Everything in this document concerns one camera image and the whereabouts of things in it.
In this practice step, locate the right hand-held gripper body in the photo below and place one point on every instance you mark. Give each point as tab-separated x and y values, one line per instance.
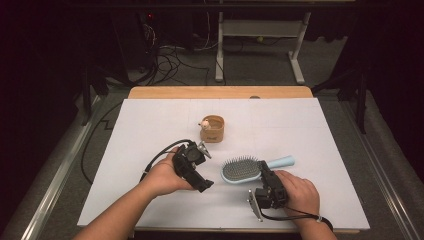
271	196

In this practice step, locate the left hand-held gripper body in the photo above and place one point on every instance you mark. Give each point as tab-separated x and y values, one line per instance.
188	160

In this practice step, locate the light blue hairbrush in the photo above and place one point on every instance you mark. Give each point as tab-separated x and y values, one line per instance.
241	170

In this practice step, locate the person's right hand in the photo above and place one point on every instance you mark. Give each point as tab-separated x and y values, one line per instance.
301	196

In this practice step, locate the person's left hand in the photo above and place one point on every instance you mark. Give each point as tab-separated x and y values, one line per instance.
163	178

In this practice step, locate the wooden cup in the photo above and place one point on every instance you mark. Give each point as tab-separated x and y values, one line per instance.
213	135

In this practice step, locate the small animal figure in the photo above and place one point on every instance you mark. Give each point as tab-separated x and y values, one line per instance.
205	124

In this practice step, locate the white table cover sheet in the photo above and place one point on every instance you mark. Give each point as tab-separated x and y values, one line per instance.
240	113

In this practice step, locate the black metal stand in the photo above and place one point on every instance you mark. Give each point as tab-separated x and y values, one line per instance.
87	93
361	100

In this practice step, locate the dark computer tower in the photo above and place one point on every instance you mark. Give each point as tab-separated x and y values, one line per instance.
133	40

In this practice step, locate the aluminium floor rail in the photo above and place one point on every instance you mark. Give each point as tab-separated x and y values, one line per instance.
56	180
383	180

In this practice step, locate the white metal desk frame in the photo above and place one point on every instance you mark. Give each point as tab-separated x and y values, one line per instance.
260	28

